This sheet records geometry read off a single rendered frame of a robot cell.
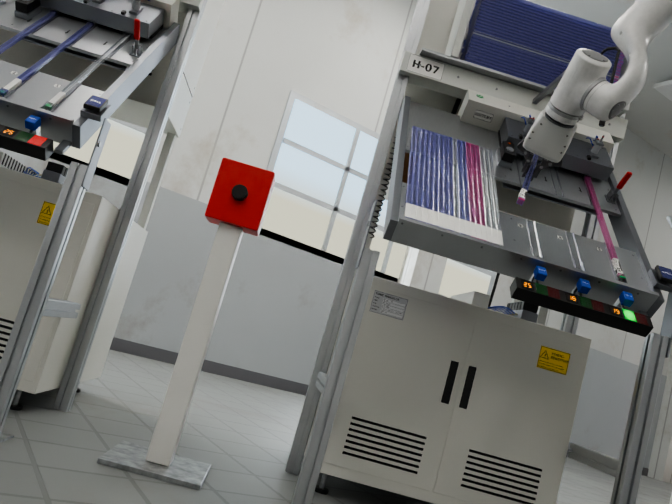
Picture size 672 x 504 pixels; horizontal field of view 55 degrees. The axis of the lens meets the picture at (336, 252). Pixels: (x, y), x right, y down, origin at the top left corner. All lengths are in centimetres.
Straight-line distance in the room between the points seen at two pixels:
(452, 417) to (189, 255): 293
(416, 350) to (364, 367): 15
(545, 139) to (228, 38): 343
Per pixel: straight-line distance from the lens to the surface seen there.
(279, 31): 499
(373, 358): 183
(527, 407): 196
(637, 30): 163
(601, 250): 183
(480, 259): 161
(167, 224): 445
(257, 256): 467
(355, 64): 525
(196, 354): 165
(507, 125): 211
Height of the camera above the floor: 39
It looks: 8 degrees up
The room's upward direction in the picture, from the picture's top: 16 degrees clockwise
